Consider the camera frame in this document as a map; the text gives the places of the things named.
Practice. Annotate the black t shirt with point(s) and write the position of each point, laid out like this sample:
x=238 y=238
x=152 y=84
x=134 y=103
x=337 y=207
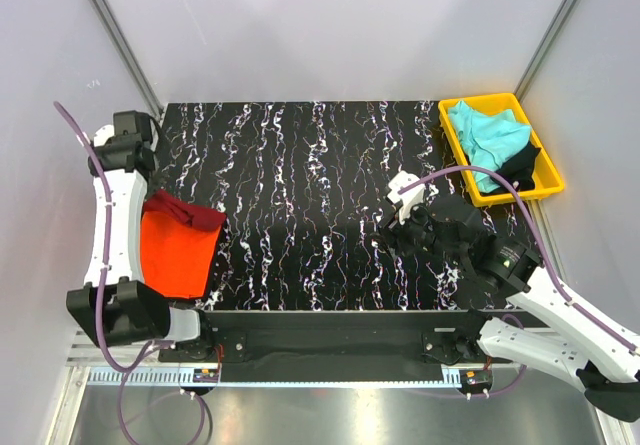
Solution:
x=519 y=169

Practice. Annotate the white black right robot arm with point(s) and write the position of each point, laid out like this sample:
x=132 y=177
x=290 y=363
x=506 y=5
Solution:
x=593 y=353

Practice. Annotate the orange connector box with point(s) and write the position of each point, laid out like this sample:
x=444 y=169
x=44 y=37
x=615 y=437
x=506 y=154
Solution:
x=206 y=374
x=476 y=381

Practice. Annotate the left corner aluminium post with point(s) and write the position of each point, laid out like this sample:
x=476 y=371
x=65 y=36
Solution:
x=127 y=56

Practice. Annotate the folded orange t shirt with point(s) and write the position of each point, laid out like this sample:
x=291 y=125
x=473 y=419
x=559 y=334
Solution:
x=176 y=257

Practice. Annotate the corner aluminium post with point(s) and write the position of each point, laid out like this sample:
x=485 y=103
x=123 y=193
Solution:
x=127 y=56
x=554 y=29

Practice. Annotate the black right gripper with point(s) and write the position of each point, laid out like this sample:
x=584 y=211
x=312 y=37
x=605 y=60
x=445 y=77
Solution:
x=398 y=229

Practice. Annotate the right orange connector box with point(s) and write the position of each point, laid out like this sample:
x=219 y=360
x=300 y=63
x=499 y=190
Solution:
x=476 y=381

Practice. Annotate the dark red polo shirt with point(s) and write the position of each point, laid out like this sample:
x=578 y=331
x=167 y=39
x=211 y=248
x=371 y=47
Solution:
x=191 y=215

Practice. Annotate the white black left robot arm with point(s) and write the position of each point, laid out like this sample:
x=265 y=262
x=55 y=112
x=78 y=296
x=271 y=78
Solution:
x=115 y=307

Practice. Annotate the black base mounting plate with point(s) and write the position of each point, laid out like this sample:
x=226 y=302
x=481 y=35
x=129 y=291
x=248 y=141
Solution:
x=319 y=348

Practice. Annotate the left orange connector box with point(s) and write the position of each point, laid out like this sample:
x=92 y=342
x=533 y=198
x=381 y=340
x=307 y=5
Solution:
x=206 y=374

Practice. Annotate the turquoise t shirt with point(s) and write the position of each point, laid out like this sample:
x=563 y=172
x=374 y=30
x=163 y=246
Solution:
x=488 y=141

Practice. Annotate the aluminium frame rail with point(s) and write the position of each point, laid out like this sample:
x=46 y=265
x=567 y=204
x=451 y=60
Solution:
x=84 y=352

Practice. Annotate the right corner aluminium post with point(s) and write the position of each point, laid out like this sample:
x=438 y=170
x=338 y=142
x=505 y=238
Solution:
x=554 y=29

